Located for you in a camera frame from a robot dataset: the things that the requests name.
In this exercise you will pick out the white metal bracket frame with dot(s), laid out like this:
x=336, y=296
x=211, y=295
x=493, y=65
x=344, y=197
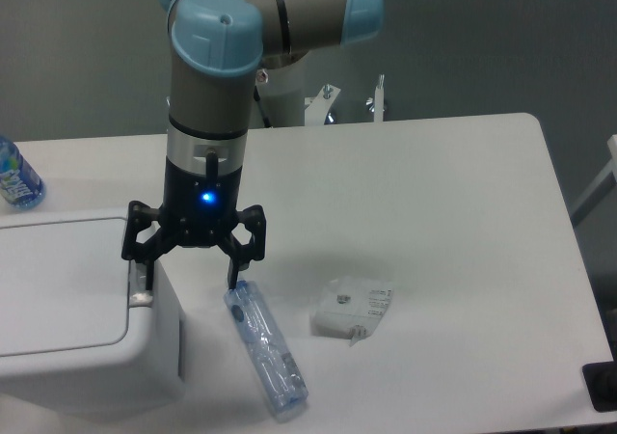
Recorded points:
x=318, y=110

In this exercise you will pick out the clear empty plastic bottle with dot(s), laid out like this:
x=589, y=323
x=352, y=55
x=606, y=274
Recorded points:
x=275, y=366

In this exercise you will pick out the grey trash can push button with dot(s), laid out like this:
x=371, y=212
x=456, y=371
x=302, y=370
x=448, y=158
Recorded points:
x=139, y=293

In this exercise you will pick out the white frame at right edge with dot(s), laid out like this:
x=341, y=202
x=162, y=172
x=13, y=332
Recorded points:
x=599, y=187

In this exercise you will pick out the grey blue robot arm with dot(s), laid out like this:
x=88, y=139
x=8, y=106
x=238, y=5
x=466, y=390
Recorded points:
x=217, y=47

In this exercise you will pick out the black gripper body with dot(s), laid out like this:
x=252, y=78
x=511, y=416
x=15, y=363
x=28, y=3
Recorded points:
x=197, y=210

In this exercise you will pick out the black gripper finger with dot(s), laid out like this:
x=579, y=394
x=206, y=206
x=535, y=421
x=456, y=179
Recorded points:
x=139, y=218
x=240, y=255

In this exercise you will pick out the white plastic trash can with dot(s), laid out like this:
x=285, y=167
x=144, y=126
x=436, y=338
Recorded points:
x=69, y=342

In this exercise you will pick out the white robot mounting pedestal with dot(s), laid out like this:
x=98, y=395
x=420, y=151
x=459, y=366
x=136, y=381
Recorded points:
x=280, y=92

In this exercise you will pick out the blue labelled water bottle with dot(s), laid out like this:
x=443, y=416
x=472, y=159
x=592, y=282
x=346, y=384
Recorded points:
x=21, y=185

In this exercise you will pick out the black object at table edge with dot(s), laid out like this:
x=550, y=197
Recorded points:
x=600, y=379

